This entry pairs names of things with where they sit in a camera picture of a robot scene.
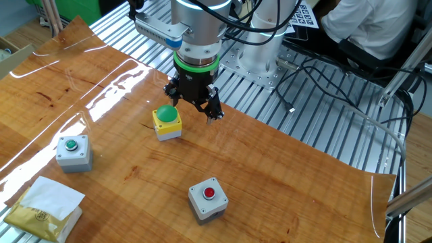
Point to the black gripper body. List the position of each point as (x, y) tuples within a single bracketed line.
[(195, 84)]

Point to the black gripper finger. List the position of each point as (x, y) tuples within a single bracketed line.
[(213, 108), (173, 91)]

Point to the yellow box green mushroom button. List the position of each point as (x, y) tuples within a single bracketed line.
[(167, 130)]

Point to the grey box red button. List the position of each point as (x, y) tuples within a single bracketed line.
[(202, 206)]

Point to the grey box small green button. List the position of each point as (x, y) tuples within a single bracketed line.
[(79, 158)]

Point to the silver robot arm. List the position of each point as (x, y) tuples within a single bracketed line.
[(202, 30)]

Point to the glossy wood-grain mat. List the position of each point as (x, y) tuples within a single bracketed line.
[(236, 162)]

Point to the metal base connector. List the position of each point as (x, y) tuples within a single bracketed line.
[(287, 64)]

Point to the green bin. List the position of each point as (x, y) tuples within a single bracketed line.
[(81, 10)]

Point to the printed marker sheet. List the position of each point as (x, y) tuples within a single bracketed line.
[(305, 15)]

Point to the wooden pole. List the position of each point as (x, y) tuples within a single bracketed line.
[(47, 17), (56, 15)]

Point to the black office chair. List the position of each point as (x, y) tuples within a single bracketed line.
[(357, 55)]

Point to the cardboard box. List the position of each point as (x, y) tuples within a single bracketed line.
[(17, 60)]

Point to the gold tissue pack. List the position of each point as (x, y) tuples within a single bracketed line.
[(50, 199)]

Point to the person in white shirt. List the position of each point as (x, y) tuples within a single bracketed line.
[(371, 23)]

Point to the slanted aluminium profile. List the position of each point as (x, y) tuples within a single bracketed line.
[(400, 76)]

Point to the grey metal bar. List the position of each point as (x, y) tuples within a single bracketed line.
[(410, 199)]

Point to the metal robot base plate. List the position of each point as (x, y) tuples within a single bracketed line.
[(263, 81)]

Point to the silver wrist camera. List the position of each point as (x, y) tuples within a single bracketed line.
[(158, 32)]

